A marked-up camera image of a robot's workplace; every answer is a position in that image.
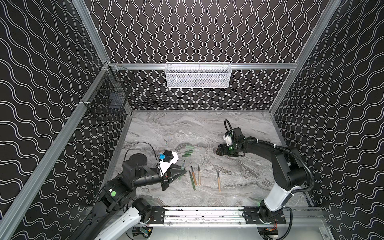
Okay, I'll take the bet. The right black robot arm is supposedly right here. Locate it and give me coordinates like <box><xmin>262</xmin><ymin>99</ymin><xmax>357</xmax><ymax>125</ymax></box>
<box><xmin>216</xmin><ymin>127</ymin><xmax>315</xmax><ymax>217</ymax></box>

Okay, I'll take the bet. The tan pen left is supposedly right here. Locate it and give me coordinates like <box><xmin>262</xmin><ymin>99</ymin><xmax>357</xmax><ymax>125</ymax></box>
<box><xmin>198</xmin><ymin>164</ymin><xmax>201</xmax><ymax>186</ymax></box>

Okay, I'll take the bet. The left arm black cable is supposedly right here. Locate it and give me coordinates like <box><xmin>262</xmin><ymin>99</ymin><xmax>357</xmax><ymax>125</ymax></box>
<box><xmin>124</xmin><ymin>141</ymin><xmax>160</xmax><ymax>163</ymax></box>

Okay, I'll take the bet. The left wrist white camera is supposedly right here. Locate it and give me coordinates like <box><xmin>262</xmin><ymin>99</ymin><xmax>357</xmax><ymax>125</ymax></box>
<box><xmin>158</xmin><ymin>151</ymin><xmax>179</xmax><ymax>177</ymax></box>

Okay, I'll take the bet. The wrist white camera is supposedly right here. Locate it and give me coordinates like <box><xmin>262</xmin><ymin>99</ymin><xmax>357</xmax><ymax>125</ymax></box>
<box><xmin>223</xmin><ymin>134</ymin><xmax>233</xmax><ymax>146</ymax></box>
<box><xmin>158</xmin><ymin>151</ymin><xmax>179</xmax><ymax>177</ymax></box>

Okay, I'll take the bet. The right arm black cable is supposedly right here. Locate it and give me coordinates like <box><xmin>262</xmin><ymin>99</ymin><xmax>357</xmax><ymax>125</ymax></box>
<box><xmin>223</xmin><ymin>119</ymin><xmax>316</xmax><ymax>240</ymax></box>

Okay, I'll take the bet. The aluminium frame bar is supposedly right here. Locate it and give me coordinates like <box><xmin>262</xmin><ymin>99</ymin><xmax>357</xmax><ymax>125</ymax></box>
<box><xmin>110</xmin><ymin>62</ymin><xmax>298</xmax><ymax>71</ymax></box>
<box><xmin>1</xmin><ymin>62</ymin><xmax>110</xmax><ymax>240</ymax></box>

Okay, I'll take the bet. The black wire mesh basket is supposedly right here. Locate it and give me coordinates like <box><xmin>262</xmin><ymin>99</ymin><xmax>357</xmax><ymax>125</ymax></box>
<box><xmin>85</xmin><ymin>65</ymin><xmax>138</xmax><ymax>122</ymax></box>

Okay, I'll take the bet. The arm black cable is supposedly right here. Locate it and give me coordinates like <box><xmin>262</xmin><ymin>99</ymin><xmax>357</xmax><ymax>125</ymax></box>
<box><xmin>223</xmin><ymin>119</ymin><xmax>316</xmax><ymax>240</ymax></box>
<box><xmin>124</xmin><ymin>141</ymin><xmax>160</xmax><ymax>163</ymax></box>

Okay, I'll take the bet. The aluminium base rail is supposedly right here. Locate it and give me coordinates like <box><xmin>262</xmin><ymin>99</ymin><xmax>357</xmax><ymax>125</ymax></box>
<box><xmin>86</xmin><ymin>205</ymin><xmax>328</xmax><ymax>226</ymax></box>

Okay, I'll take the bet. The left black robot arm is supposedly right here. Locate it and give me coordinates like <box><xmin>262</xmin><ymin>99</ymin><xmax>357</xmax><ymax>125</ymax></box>
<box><xmin>70</xmin><ymin>151</ymin><xmax>187</xmax><ymax>240</ymax></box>

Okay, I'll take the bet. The aluminium frame left bar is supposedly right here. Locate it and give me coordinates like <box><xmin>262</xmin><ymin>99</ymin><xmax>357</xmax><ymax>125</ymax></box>
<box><xmin>1</xmin><ymin>62</ymin><xmax>110</xmax><ymax>240</ymax></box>

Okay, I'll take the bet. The aluminium frame back bar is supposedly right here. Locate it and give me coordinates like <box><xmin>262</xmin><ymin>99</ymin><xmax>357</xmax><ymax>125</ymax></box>
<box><xmin>110</xmin><ymin>62</ymin><xmax>298</xmax><ymax>71</ymax></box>

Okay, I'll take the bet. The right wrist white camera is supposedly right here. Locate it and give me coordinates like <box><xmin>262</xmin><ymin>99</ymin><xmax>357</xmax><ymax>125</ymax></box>
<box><xmin>223</xmin><ymin>134</ymin><xmax>233</xmax><ymax>146</ymax></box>

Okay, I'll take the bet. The white wire mesh basket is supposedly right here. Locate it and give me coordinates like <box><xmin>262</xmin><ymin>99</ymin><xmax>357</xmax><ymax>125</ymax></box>
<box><xmin>165</xmin><ymin>67</ymin><xmax>232</xmax><ymax>89</ymax></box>

